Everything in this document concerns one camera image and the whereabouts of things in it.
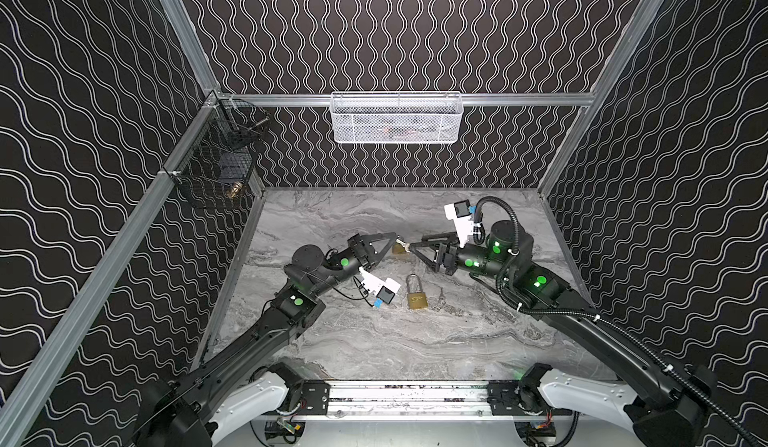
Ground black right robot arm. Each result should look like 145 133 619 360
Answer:
402 220 716 446

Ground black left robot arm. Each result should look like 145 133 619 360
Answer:
124 232 398 446

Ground long shackle brass padlock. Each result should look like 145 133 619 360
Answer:
406 273 428 310

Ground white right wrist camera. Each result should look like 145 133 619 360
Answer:
444 199 480 248

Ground white mesh wall basket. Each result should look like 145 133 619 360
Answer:
329 91 464 144

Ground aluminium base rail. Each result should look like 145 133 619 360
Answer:
170 379 652 421

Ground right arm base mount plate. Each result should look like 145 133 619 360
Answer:
487 380 572 416

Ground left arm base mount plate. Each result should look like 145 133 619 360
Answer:
280 380 331 416

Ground black wire wall basket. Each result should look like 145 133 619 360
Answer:
172 101 272 211

